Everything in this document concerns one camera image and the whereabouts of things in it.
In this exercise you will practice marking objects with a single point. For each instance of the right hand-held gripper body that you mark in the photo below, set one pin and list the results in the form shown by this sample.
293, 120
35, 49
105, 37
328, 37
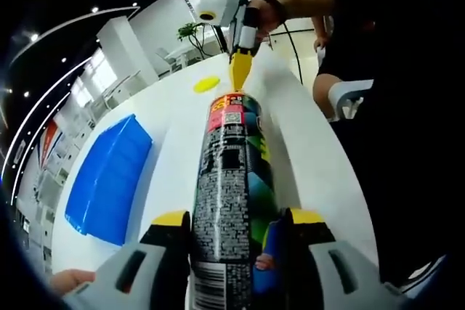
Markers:
221, 1

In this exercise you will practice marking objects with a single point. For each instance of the white table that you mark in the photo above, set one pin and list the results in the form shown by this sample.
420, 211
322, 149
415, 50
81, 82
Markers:
170, 186

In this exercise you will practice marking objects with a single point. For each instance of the white chair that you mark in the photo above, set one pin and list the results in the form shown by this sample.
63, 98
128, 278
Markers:
172, 57

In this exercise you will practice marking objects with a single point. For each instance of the red blue wall poster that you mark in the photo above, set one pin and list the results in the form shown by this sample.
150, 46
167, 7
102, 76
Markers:
51, 143

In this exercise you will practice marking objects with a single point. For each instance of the thin ceiling light strip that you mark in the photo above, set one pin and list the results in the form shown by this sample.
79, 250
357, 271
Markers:
22, 128

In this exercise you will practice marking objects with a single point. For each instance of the person's left hand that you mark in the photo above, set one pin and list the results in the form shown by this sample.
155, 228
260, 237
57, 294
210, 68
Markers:
70, 282

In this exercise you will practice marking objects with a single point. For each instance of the blue plastic box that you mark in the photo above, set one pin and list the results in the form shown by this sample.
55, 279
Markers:
109, 179

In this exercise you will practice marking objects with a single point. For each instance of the curved grey ceiling rail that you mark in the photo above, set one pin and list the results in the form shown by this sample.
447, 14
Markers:
72, 23

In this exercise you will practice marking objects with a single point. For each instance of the patterned chip container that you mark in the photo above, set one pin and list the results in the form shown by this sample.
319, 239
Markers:
225, 186

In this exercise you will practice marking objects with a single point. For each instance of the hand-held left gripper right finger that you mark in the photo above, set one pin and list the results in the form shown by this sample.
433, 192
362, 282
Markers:
334, 273

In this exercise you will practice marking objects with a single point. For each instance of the person's right hand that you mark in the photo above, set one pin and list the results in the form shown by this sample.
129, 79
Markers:
270, 16

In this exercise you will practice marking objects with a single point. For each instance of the person in black shirt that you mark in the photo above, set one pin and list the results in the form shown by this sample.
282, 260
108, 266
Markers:
399, 125

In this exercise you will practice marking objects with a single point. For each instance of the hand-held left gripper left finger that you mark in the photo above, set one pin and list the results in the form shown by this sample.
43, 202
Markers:
145, 273

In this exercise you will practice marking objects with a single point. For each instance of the yellow container lid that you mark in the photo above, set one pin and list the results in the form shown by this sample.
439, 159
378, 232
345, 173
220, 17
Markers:
206, 85

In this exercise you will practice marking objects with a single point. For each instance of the white pillar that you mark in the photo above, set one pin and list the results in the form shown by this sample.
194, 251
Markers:
123, 52

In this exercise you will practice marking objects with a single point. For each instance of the potted green plant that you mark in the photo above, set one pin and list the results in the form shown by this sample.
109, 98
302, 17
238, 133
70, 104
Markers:
189, 32

